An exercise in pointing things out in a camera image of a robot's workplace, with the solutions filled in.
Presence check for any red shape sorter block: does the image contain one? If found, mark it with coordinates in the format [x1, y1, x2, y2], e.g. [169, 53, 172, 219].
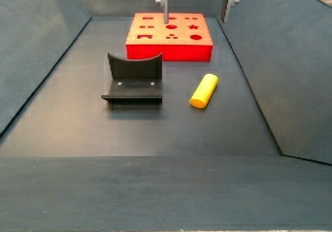
[125, 13, 213, 61]

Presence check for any yellow oval peg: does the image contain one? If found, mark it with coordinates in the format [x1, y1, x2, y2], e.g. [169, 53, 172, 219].
[189, 74, 218, 109]

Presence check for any black curved fixture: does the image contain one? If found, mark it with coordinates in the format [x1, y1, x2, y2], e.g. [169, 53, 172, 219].
[101, 54, 164, 104]

